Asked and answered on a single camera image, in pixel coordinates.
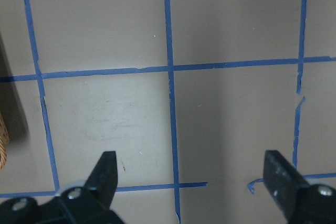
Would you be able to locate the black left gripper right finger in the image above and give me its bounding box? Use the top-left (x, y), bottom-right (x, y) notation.
top-left (263, 150), bottom-right (310, 219)

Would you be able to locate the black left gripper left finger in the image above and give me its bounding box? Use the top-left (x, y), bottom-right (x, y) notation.
top-left (84, 151), bottom-right (117, 209)

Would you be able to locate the brown wicker basket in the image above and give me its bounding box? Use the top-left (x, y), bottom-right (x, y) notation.
top-left (0, 115), bottom-right (9, 169)

